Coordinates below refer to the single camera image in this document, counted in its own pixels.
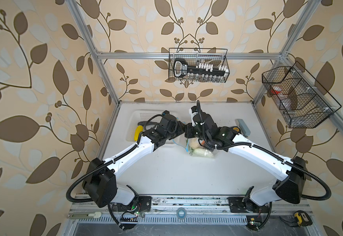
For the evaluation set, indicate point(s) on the white plastic basket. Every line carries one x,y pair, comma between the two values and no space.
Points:
137,117

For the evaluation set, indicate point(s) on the black tool with white pieces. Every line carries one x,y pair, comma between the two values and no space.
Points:
182,68

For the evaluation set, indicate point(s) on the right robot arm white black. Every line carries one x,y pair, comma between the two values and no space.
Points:
290,173

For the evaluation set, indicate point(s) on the grey blue box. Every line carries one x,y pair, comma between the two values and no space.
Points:
243,127

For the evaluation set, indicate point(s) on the white garlic toy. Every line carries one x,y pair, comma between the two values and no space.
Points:
194,143

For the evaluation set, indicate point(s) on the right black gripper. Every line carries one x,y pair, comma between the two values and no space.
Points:
188,126

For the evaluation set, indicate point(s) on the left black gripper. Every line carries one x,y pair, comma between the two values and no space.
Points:
180,127

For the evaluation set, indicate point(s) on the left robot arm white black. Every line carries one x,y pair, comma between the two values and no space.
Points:
99,184

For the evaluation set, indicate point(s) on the blue tape roll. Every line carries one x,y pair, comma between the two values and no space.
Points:
181,213

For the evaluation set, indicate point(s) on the clear zip top bag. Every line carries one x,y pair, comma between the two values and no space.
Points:
182,143

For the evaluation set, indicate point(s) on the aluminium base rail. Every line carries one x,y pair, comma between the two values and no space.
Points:
201,210

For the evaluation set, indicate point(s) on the yellow tape measure on rail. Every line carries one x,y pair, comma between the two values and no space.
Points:
302,218

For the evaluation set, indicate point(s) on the black wire basket back wall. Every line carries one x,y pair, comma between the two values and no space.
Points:
213,56

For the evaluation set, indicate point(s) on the red capped clear container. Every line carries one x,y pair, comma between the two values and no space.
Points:
275,90

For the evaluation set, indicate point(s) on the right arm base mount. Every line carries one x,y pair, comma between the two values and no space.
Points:
244,205

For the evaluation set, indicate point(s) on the white handled tool on rail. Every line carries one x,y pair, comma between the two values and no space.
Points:
84,215

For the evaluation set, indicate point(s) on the black wire basket wall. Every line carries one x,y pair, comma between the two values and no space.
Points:
213,56
305,101

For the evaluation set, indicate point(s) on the white radish toy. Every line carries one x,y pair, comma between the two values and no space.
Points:
201,152

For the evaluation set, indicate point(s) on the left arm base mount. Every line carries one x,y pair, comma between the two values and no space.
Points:
139,203

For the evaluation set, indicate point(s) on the black wire basket right wall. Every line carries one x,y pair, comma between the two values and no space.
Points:
305,101

